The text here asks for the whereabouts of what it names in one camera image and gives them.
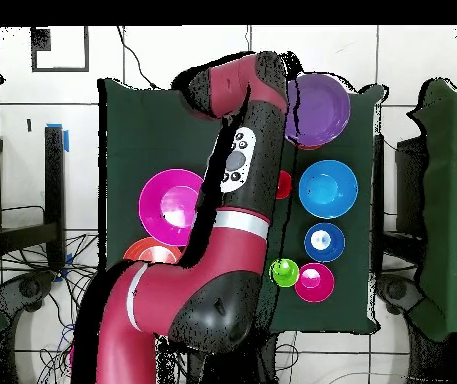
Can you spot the green cup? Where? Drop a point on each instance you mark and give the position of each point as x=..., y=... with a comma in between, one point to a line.
x=286, y=276

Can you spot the purple bowl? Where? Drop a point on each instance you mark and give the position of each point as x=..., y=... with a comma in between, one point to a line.
x=320, y=112

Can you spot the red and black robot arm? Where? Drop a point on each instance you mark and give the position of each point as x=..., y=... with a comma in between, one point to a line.
x=220, y=256

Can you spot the red cup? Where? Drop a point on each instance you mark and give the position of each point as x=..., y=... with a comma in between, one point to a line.
x=284, y=184

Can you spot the large pink bowl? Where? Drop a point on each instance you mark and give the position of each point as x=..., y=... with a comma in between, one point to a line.
x=156, y=208

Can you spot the small dark blue bowl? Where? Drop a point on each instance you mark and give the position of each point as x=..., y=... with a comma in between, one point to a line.
x=312, y=248

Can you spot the large orange bowl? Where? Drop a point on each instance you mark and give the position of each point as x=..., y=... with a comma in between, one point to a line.
x=140, y=252

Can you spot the large blue bowl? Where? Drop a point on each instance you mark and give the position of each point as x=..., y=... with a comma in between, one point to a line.
x=328, y=188

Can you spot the small pink-red bowl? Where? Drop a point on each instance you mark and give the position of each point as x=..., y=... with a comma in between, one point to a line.
x=314, y=290

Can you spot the dark green tablecloth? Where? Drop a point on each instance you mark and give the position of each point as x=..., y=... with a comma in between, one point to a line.
x=140, y=132

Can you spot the black metal stand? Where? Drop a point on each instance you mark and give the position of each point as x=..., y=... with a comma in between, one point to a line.
x=378, y=180
x=54, y=180

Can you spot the blue tape strip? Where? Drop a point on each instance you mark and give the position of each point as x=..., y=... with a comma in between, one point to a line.
x=66, y=140

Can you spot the black floor stand base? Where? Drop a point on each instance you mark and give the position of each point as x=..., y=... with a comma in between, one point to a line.
x=396, y=290
x=28, y=288

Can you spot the black square floor frame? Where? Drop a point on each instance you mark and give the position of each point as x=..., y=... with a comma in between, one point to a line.
x=60, y=69

